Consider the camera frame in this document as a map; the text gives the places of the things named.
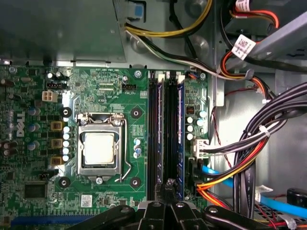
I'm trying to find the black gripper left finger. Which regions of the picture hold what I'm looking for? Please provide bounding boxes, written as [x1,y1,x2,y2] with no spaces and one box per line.
[64,183,172,230]

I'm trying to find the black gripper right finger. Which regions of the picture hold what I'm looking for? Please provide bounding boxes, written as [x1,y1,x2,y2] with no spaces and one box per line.
[167,178,272,230]

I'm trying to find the black RAM slot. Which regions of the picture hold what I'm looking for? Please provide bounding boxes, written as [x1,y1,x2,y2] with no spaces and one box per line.
[148,70,157,202]
[165,70,177,183]

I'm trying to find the white board connector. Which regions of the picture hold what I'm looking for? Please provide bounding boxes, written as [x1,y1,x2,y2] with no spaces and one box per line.
[192,138,210,159]

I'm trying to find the metal socket cover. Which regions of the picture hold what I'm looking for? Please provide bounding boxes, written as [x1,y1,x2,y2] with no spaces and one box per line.
[78,123,122,177]

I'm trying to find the silver CPU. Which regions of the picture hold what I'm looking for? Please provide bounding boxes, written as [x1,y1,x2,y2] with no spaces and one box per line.
[84,133,115,166]

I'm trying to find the blue expansion slot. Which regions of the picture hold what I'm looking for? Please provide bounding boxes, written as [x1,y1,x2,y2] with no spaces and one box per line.
[11,214,96,227]

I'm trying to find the CPU socket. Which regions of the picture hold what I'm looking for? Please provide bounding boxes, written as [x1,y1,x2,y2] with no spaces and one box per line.
[75,112,123,184]

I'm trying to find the black open PC case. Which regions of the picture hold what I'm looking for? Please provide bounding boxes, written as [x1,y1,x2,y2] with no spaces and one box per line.
[0,0,307,230]

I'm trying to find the green motherboard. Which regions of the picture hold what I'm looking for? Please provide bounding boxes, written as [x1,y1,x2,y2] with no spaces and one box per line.
[0,64,209,230]

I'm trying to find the white four pin socket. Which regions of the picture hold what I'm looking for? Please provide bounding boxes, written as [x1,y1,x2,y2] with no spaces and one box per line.
[42,90,58,103]

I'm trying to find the metal drive cage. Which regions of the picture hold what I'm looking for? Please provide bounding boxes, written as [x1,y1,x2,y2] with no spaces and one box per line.
[215,0,307,75]

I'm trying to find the blue translucent latch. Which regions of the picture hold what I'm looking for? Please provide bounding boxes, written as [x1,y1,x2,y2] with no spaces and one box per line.
[127,0,147,23]

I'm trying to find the grey power supply unit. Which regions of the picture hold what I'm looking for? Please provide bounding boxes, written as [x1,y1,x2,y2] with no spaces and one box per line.
[0,0,128,67]

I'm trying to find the orange red yellow wires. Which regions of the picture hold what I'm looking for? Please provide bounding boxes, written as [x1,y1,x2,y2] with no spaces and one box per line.
[195,138,268,211]

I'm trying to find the blue SATA cable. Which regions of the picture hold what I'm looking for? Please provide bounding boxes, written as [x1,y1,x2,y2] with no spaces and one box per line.
[201,164,307,215]

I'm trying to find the black flat data cable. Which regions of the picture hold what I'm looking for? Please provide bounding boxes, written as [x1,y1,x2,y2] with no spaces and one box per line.
[234,143,259,219]

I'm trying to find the wire locking lever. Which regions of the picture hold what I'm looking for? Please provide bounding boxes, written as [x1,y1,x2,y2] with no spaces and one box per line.
[111,115,132,184]

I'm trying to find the black striped wire bundle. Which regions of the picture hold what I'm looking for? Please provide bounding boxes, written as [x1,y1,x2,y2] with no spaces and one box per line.
[207,82,307,160]

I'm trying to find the black white PSU wires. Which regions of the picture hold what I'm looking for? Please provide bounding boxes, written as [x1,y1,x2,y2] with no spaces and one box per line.
[126,30,255,81]

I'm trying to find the red orange drive wires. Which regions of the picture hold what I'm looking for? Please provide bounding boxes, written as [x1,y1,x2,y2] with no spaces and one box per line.
[219,9,281,103]

